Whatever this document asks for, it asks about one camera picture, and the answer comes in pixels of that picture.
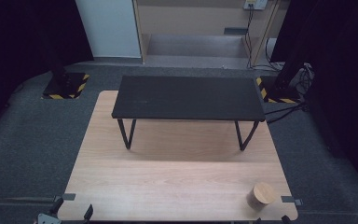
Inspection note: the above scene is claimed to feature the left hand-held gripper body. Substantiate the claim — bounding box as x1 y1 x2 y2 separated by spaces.
36 212 64 224

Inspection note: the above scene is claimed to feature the round wooden canister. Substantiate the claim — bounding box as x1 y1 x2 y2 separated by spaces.
246 182 277 212

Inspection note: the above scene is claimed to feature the black stand with striped base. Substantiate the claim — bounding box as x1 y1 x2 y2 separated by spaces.
255 55 306 105
41 46 90 100

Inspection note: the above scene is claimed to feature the black metal shelf riser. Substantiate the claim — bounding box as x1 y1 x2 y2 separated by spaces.
111 75 267 152

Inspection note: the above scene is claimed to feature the dark curtain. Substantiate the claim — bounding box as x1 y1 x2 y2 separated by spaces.
0 0 95 139
269 0 358 198

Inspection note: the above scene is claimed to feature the white panel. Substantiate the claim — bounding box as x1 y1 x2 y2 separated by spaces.
75 0 143 60

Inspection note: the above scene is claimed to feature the grey label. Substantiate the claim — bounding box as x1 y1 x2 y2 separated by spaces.
223 27 249 35

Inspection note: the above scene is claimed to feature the light wooden cabinet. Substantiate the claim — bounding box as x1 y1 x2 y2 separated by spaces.
131 0 283 70

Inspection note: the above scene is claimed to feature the white power strip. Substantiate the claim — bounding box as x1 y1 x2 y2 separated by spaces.
243 0 269 11

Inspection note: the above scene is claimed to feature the black floor cable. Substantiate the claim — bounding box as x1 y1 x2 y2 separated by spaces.
263 102 310 125

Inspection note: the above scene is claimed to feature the tangled black cable bundle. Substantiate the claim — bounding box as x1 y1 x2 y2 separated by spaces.
291 63 315 96

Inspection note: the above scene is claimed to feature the black power strip cable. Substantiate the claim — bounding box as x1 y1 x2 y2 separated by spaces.
243 4 256 70

